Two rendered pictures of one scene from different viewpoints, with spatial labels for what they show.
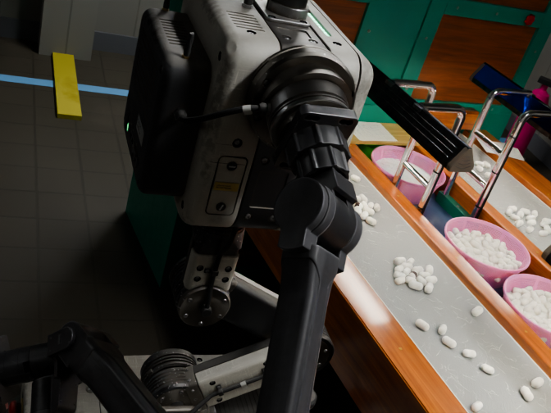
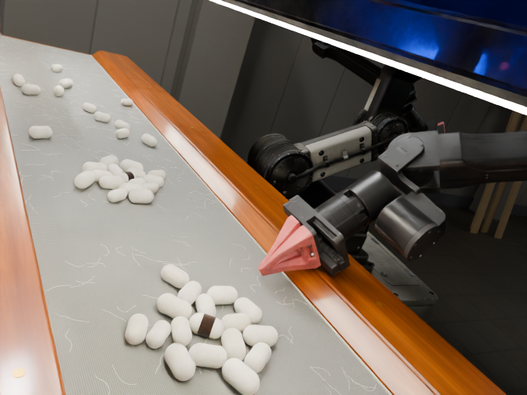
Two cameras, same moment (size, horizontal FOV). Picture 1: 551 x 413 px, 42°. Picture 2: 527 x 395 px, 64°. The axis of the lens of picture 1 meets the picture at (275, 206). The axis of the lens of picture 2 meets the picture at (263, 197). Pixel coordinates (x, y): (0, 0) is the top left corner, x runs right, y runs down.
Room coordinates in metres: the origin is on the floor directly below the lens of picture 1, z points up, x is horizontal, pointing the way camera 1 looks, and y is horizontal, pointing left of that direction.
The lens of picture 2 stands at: (2.26, -0.26, 1.04)
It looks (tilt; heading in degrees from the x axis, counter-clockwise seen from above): 22 degrees down; 174
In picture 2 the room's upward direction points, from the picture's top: 20 degrees clockwise
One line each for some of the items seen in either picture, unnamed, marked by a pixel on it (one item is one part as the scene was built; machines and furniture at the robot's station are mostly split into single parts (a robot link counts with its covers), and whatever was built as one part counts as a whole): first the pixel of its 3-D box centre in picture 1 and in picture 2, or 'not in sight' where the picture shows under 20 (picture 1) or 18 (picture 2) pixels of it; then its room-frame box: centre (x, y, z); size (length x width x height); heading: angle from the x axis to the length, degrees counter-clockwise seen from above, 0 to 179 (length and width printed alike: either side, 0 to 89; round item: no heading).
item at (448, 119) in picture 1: (445, 117); not in sight; (2.70, -0.52, 0.83); 0.30 x 0.06 x 0.07; 124
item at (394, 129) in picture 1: (376, 133); not in sight; (2.46, -0.27, 0.77); 0.33 x 0.15 x 0.01; 124
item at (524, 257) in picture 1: (481, 255); not in sight; (1.92, -0.64, 0.72); 0.27 x 0.27 x 0.10
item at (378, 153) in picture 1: (403, 176); not in sight; (2.28, -0.39, 0.72); 0.27 x 0.27 x 0.10
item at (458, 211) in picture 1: (498, 160); not in sight; (2.25, -0.66, 0.90); 0.20 x 0.19 x 0.45; 34
